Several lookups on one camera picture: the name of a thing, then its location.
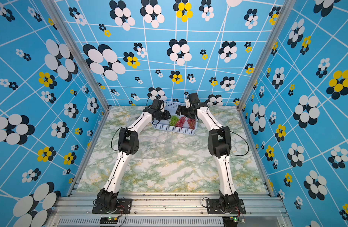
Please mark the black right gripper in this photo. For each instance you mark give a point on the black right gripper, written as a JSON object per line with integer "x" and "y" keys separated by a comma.
{"x": 184, "y": 108}

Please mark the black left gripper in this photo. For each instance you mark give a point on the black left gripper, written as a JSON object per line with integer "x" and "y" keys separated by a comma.
{"x": 166, "y": 115}

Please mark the white perforated plastic basket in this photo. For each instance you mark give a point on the white perforated plastic basket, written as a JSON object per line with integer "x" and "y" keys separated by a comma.
{"x": 164, "y": 125}

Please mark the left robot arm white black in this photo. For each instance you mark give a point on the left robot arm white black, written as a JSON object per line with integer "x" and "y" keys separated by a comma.
{"x": 128, "y": 145}

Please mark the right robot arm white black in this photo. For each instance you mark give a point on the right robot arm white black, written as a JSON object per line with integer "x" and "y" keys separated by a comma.
{"x": 219, "y": 146}

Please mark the red grape bunch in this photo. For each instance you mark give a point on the red grape bunch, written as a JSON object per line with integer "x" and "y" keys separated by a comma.
{"x": 191, "y": 123}
{"x": 181, "y": 122}

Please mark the green grape bunch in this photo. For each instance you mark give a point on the green grape bunch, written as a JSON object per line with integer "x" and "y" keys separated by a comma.
{"x": 173, "y": 120}

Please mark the right green circuit board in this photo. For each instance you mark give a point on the right green circuit board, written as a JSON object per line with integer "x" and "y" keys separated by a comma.
{"x": 230, "y": 221}

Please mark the green circuit board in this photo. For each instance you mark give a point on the green circuit board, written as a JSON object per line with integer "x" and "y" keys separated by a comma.
{"x": 109, "y": 220}
{"x": 230, "y": 221}

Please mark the left green circuit board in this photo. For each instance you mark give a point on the left green circuit board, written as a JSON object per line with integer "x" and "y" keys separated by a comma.
{"x": 109, "y": 220}

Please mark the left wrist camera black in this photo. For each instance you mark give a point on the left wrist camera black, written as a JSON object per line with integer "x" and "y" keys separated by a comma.
{"x": 157, "y": 105}

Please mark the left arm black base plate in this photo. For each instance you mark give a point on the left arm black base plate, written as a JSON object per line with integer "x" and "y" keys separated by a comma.
{"x": 123, "y": 206}

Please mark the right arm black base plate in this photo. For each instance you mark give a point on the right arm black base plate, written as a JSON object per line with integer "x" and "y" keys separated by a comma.
{"x": 215, "y": 206}

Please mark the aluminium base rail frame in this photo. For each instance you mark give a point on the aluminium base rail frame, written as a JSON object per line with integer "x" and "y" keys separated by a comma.
{"x": 170, "y": 210}

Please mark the aluminium corner post right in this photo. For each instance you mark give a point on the aluminium corner post right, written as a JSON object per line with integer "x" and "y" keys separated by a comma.
{"x": 285, "y": 12}

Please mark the aluminium corner post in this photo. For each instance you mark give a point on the aluminium corner post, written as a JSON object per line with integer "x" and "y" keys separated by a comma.
{"x": 64, "y": 31}
{"x": 285, "y": 12}

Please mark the aluminium corner post left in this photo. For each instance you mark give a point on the aluminium corner post left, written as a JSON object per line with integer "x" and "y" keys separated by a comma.
{"x": 64, "y": 31}

